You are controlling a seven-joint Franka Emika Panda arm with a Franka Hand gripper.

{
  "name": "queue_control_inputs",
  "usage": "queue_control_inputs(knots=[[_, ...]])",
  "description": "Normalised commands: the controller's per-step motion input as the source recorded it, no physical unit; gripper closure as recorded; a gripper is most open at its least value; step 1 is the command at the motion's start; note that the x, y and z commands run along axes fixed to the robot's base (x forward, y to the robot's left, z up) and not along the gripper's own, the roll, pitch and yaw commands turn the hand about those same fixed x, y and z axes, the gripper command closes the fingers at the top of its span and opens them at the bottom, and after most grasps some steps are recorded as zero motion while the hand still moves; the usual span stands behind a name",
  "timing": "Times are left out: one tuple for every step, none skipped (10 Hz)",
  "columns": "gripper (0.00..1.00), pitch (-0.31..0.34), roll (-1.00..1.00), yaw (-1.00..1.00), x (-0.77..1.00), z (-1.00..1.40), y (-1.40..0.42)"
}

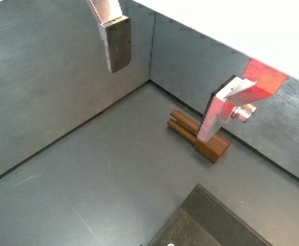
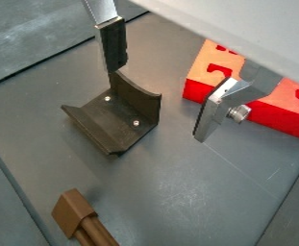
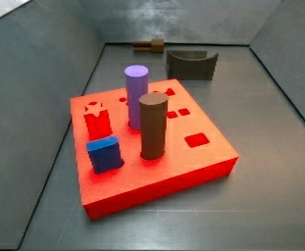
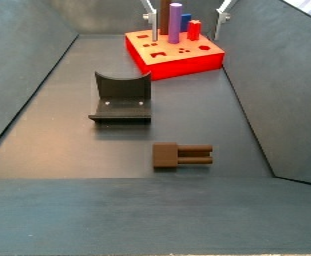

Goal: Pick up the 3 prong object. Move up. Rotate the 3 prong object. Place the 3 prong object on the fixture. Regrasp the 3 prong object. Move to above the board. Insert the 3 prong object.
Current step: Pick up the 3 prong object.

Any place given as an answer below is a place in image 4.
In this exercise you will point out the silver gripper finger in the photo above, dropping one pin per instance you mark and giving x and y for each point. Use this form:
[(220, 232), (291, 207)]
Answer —
[(222, 15), (152, 17)]

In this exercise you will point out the brown three prong object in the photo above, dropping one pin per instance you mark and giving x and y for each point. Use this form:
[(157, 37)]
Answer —
[(169, 154)]

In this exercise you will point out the red peg board base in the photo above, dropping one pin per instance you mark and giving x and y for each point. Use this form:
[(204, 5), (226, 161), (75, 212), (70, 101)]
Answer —
[(170, 60)]

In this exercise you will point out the black curved fixture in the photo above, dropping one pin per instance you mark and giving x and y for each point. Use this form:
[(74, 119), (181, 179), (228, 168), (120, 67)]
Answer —
[(125, 98)]

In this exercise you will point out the brown cylinder peg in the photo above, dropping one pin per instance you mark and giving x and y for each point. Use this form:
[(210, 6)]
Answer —
[(165, 17)]

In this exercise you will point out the purple cylinder peg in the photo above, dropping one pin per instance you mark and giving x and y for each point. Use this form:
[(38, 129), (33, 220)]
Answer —
[(174, 22)]

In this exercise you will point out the blue block peg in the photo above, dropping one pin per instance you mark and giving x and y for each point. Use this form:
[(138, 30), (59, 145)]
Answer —
[(186, 19)]

